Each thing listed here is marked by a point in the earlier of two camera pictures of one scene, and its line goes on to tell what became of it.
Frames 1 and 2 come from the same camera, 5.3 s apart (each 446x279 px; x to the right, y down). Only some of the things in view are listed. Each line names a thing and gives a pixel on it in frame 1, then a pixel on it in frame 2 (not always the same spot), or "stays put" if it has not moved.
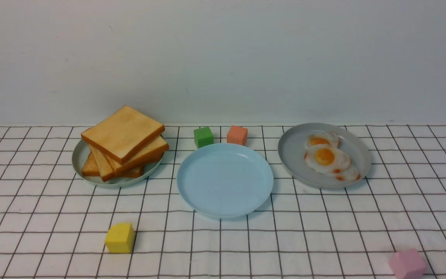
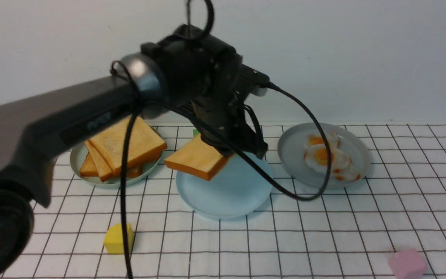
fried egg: x=321 y=137 stays put
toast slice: x=123 y=133 → x=198 y=158
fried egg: x=326 y=159 stays put
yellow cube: x=120 y=238 stays put
